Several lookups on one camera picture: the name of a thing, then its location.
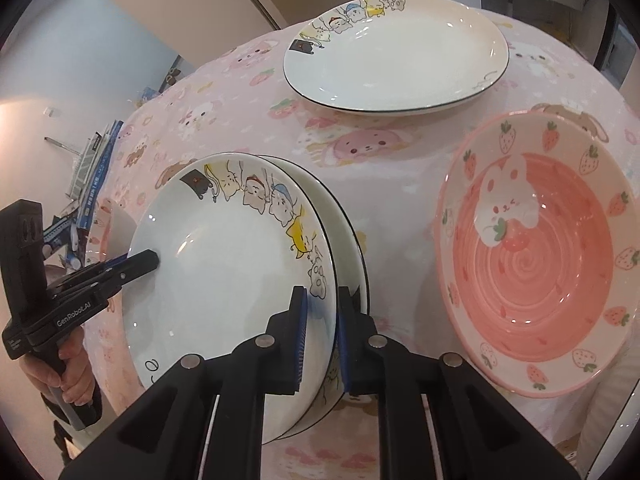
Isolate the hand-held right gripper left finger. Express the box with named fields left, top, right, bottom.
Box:
left=59, top=286, right=311, bottom=480

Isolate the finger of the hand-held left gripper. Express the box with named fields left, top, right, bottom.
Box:
left=47, top=249, right=161, bottom=307
left=64, top=253, right=132, bottom=286

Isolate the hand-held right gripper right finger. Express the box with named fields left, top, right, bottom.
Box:
left=336, top=286, right=581, bottom=480

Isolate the white cartoon cat plate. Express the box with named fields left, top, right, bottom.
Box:
left=283, top=0, right=511, bottom=117
left=257, top=154, right=372, bottom=442
left=121, top=152, right=337, bottom=446

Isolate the pink rabbit bowl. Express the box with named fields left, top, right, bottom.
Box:
left=433, top=110, right=640, bottom=399

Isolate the person's left hand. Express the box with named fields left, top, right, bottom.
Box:
left=21, top=331, right=97, bottom=406

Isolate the stack of books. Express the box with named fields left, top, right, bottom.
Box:
left=42, top=119, right=126, bottom=271

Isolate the pink printed tablecloth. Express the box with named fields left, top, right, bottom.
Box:
left=80, top=7, right=640, bottom=480

